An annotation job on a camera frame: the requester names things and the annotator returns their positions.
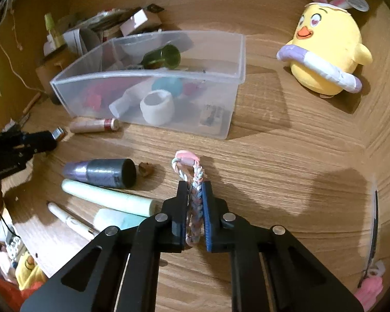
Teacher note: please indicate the pale pink pen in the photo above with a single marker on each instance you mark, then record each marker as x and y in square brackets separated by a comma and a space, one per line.
[71, 222]

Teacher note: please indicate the dark green bottle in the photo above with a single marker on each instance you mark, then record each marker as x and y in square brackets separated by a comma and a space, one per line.
[167, 57]

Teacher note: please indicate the white tape roll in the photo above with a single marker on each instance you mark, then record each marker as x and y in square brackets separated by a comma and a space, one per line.
[162, 110]

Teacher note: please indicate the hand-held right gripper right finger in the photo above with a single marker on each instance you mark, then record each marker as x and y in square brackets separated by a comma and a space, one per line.
[209, 214]

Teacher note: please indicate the light blue tube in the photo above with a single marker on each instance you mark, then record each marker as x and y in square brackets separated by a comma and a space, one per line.
[117, 217]

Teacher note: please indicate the yellow chick plush toy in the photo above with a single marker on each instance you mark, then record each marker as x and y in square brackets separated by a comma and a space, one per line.
[325, 39]

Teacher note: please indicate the white and pink box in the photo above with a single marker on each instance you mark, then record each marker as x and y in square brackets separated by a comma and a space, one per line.
[139, 19]

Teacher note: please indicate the small brown bead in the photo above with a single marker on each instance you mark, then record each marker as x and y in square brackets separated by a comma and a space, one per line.
[147, 169]

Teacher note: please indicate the small shiny item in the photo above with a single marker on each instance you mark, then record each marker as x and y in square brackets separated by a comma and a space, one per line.
[58, 134]

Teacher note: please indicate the brown mug with lid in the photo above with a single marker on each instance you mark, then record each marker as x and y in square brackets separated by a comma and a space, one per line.
[47, 71]

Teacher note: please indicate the red pouch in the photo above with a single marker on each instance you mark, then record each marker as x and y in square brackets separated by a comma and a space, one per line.
[94, 99]

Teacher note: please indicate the wooden stick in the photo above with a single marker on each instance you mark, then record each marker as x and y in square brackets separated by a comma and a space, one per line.
[32, 102]

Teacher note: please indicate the orange cloth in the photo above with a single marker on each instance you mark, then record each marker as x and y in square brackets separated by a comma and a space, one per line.
[3, 295]

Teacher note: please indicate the purple tube with black cap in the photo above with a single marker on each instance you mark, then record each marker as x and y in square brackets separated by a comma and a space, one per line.
[97, 170]

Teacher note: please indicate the pale pink cream tube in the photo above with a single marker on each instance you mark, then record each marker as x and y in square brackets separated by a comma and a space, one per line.
[126, 99]

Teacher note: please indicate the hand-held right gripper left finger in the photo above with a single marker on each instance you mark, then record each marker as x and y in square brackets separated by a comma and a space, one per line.
[182, 208]

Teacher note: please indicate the pile of paper packets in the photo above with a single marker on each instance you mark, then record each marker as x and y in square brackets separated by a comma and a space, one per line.
[107, 18]

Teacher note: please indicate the yellow soft toy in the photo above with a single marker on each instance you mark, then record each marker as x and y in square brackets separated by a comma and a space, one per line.
[29, 269]

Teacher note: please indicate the yellow-green spray bottle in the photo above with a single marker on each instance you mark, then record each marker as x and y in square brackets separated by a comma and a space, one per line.
[52, 29]

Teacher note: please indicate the small printed packet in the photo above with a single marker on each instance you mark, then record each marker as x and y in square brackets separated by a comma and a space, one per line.
[211, 115]

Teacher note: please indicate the mint green tube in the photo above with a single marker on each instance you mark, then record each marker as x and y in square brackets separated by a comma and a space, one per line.
[110, 198]

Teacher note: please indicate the clear plastic storage box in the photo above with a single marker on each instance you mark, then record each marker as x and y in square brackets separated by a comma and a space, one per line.
[84, 84]

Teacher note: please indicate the pink soft toy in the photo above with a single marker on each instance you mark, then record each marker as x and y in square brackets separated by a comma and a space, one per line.
[370, 289]

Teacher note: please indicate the beige cosmetic tube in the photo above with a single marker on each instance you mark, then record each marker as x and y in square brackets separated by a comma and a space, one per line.
[91, 125]

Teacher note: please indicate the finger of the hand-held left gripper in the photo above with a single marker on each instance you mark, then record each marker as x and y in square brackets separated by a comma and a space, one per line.
[39, 141]

